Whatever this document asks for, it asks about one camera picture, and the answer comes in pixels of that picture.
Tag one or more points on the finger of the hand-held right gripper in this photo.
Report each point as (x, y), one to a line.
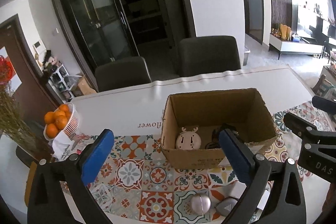
(298, 123)
(324, 104)

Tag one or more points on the white slatted fruit basket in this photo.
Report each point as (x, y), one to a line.
(71, 124)

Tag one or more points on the white television cabinet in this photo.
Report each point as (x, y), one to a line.
(294, 46)

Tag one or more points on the small dark dining chair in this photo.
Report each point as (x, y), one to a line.
(122, 75)

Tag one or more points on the large dark dining chair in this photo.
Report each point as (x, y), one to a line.
(210, 56)

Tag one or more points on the white cloth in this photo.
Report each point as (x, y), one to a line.
(64, 146)

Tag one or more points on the round silver gadget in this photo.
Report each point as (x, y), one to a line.
(200, 204)

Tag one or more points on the dried flower bunch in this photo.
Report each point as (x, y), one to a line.
(13, 119)

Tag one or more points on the red paper decoration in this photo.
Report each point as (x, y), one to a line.
(6, 69)

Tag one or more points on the wooden chair with cushion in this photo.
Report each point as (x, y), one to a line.
(325, 87)

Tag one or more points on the grey trash bin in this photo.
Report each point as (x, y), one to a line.
(246, 56)

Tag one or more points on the white intercom panel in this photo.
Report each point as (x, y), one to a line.
(38, 44)

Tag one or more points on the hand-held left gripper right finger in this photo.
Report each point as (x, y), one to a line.
(234, 158)

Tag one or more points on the brown cardboard box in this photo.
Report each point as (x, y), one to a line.
(199, 158)

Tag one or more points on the pile of oranges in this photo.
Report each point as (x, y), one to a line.
(53, 128)

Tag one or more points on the dark room door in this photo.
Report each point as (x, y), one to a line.
(253, 0)

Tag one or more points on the brown entrance door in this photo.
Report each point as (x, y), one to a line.
(25, 69)

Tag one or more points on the dark glass sliding door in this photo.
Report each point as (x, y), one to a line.
(89, 8)

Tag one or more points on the white light switch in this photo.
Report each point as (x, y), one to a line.
(54, 31)

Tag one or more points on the grey triangular gadget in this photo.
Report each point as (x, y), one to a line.
(226, 206)

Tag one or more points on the cardboard box on floor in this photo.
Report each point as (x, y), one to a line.
(85, 86)

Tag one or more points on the patterned tile table mat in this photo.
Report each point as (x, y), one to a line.
(157, 174)

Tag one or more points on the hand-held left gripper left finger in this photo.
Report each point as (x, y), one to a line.
(98, 158)

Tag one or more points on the white shoe rack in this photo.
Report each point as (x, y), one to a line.
(59, 82)

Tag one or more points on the round white deer gadget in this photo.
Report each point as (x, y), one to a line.
(188, 141)

